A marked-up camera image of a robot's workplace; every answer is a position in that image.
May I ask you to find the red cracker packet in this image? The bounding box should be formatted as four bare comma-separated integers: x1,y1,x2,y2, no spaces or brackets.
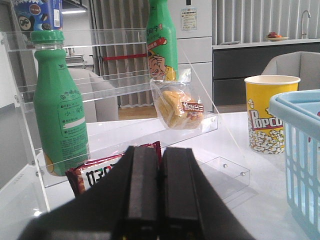
65,140,161,198

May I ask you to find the green cartoon bottle upper shelf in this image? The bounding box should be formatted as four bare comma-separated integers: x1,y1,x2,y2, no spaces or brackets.
146,0,179,82

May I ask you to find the packaged yellow bread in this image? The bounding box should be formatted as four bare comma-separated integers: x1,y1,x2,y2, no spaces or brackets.
150,80,204,130

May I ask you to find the fruit plate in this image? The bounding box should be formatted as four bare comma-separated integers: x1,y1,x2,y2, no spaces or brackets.
265,32,289,42

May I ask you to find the yellow popcorn cup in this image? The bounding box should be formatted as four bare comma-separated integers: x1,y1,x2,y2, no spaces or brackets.
244,75,301,155

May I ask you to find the grey armchair right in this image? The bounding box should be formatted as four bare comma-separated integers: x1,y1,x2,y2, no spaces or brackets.
262,51,320,91

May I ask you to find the blue cookie package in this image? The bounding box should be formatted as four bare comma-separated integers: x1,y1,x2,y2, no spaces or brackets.
11,0,63,32

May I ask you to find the clear acrylic display shelf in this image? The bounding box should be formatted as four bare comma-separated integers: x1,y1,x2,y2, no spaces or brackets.
0,27,251,212

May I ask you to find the dark kitchen counter cabinet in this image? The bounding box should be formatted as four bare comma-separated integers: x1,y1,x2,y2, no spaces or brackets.
212,40,320,106

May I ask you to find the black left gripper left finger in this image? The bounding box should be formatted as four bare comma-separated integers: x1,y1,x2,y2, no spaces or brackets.
18,146,158,240

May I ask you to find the chrome faucet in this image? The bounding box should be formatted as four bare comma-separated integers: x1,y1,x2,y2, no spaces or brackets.
300,9,311,39

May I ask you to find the white refrigerator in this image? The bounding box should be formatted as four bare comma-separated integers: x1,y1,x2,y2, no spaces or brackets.
167,0,213,112

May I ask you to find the grey sofa left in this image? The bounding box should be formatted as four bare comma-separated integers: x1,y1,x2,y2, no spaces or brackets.
68,68,119,123

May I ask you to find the light blue plastic basket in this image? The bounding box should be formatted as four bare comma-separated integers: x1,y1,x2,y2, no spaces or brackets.
269,89,320,240

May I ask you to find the green bottle lower shelf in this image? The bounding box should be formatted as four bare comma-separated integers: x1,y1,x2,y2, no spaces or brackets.
30,30,90,177

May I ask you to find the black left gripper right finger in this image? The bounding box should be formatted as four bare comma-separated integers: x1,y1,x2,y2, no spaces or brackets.
159,147,253,240

